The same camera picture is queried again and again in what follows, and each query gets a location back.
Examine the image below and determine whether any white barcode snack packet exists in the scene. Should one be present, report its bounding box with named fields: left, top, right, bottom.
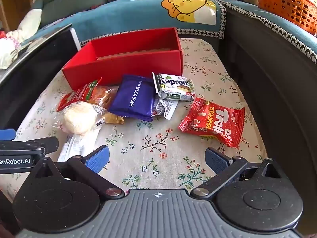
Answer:
left=151, top=97, right=178, bottom=121

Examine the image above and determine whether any red gummy candy packet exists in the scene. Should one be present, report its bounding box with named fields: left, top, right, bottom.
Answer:
left=178, top=97, right=245, bottom=148

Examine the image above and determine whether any clear white snack packet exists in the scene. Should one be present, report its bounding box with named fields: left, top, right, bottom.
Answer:
left=57, top=126, right=102, bottom=163

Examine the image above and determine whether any white red print plastic bag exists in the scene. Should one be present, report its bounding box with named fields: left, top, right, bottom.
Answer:
left=0, top=36, right=22, bottom=69

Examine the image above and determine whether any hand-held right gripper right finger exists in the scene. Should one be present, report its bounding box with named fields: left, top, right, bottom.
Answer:
left=190, top=147, right=283, bottom=200

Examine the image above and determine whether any white round bun packet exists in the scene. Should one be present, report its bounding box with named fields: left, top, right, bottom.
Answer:
left=51, top=101, right=107, bottom=136

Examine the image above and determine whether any cream cloth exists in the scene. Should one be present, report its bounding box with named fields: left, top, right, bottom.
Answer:
left=17, top=9, right=43, bottom=43

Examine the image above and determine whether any tan biscuit packet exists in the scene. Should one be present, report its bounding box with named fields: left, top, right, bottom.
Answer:
left=102, top=112, right=125, bottom=126

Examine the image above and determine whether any black glossy coffee table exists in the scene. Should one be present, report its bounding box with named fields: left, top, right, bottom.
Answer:
left=0, top=23, right=81, bottom=131

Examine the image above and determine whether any red spicy strip packet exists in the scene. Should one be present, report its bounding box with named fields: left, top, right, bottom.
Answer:
left=56, top=78, right=103, bottom=112

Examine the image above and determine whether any orange plastic basket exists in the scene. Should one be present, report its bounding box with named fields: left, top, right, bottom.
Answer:
left=254, top=0, right=317, bottom=36

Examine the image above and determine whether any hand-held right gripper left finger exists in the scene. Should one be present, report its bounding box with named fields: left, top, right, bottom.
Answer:
left=32, top=145, right=125, bottom=200

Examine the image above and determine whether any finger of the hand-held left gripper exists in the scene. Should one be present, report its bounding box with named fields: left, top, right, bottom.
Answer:
left=0, top=136, right=59, bottom=156
left=0, top=128, right=17, bottom=142

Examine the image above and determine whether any green white wafer packet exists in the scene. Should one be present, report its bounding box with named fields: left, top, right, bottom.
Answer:
left=152, top=72, right=196, bottom=102

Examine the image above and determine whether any teal lion print sofa cover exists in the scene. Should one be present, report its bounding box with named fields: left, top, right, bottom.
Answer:
left=21, top=0, right=227, bottom=51

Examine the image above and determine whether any grey green sofa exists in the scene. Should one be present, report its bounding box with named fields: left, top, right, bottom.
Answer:
left=32, top=0, right=317, bottom=179

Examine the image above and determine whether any purple wafer biscuit packet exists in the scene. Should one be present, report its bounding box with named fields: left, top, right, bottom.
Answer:
left=108, top=74, right=157, bottom=123

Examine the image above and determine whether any teal houndstooth border sofa cover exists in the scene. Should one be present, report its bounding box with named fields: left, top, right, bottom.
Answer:
left=224, top=0, right=317, bottom=65

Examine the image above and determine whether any round golden cake packet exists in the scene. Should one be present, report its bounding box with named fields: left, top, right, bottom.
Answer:
left=87, top=85, right=119, bottom=110

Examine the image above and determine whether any red cardboard box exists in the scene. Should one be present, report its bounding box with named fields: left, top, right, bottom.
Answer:
left=62, top=27, right=184, bottom=91

